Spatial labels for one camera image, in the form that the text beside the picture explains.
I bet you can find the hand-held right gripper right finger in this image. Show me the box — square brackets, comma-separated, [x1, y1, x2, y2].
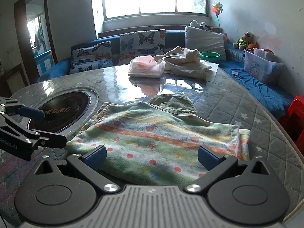
[184, 145, 271, 194]

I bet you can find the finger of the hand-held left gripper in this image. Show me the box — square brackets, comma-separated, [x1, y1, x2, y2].
[0, 114, 67, 149]
[0, 96, 46, 121]

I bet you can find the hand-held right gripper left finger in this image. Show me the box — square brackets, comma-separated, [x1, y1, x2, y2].
[33, 145, 120, 194]

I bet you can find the striped floral cloth garment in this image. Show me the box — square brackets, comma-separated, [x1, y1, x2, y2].
[65, 102, 251, 186]

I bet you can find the green corduroy garment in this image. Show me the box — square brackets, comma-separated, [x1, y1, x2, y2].
[148, 94, 198, 116]

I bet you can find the black round induction cooker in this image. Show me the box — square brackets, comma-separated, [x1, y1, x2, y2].
[29, 89, 99, 136]

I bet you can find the blue cabinet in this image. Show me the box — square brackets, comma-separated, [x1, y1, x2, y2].
[34, 49, 53, 75]

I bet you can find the butterfly print pillow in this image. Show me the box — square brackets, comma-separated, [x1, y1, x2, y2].
[69, 41, 114, 75]
[119, 29, 166, 65]

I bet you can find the blue sofa cover cloth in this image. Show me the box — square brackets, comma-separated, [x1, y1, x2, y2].
[218, 60, 295, 118]

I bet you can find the beige cloth garment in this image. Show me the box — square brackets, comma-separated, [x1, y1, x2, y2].
[153, 46, 212, 81]

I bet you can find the red plastic stool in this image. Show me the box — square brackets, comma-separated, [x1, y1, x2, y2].
[279, 95, 304, 148]

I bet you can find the pink tissue pack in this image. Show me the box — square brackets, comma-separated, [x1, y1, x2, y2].
[128, 55, 166, 79]

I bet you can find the green plastic bowl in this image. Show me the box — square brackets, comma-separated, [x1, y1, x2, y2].
[199, 51, 221, 63]

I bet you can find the grey pillow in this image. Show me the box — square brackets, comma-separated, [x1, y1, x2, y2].
[185, 26, 226, 61]

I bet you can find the white plastic container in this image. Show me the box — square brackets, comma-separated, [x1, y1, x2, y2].
[253, 47, 273, 59]

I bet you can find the brown teddy bear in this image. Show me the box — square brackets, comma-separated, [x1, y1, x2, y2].
[233, 31, 253, 51]

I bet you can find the blue sofa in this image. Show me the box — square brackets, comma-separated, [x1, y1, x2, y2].
[37, 30, 295, 118]

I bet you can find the panda plush toy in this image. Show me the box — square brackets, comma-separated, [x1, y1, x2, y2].
[189, 20, 212, 31]

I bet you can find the colourful pinwheel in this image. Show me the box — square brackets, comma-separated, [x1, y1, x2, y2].
[211, 1, 225, 30]

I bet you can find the window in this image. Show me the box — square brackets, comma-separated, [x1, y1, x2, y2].
[90, 0, 212, 22]

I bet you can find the brown wooden door frame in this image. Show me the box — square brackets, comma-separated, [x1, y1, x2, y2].
[14, 0, 59, 86]

